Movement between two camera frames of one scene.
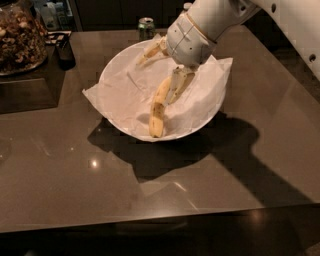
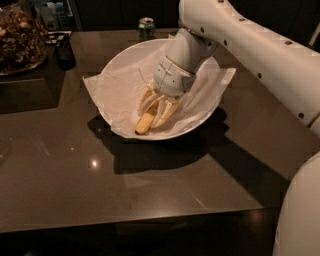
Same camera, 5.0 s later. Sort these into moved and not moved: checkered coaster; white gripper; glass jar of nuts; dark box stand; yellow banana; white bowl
Moved: white gripper; yellow banana
Not moved: white bowl; checkered coaster; glass jar of nuts; dark box stand
